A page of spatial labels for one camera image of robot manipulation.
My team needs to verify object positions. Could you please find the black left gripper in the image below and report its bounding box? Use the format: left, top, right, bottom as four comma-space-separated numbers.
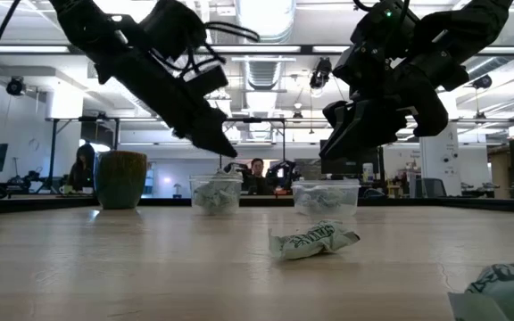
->
92, 46, 239, 158

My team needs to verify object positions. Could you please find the silver ceiling air duct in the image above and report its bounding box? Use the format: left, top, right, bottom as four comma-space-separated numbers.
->
234, 0, 298, 90

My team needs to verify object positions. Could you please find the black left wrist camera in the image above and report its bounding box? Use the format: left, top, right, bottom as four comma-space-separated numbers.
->
143, 0, 209, 59

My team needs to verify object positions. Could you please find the large clear plastic container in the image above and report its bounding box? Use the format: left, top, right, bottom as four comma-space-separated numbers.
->
291, 178, 361, 218

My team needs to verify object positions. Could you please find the black background workstation frame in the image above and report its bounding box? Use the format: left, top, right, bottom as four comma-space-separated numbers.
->
45, 115, 287, 193

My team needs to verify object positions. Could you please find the wooden cabinet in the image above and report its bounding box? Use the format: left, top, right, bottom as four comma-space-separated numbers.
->
488, 144, 512, 200

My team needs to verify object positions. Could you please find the green-brown ceramic mug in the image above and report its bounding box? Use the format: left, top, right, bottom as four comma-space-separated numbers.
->
94, 150, 149, 210

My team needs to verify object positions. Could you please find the black aluminium table frame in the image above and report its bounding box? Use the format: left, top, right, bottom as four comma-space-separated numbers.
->
0, 194, 514, 216

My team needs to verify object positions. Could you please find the grey office chair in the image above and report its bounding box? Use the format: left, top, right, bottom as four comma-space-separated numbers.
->
415, 177, 448, 198

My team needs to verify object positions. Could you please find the green stevia sweetener packet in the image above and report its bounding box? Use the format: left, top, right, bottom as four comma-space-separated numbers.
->
216, 168, 244, 180
193, 180, 240, 214
299, 189, 356, 214
447, 259, 514, 321
268, 219, 361, 261

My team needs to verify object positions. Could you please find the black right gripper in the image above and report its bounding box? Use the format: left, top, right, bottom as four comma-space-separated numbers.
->
319, 46, 450, 161

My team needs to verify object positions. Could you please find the black ceiling spotlight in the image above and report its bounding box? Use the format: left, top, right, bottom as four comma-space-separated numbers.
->
309, 56, 333, 90
471, 74, 493, 90
5, 76, 26, 97

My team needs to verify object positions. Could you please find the person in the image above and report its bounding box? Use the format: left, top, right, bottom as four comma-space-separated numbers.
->
67, 142, 97, 193
243, 158, 276, 196

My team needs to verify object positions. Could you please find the small clear plastic container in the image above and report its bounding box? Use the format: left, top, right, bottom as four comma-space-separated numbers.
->
188, 173, 244, 217

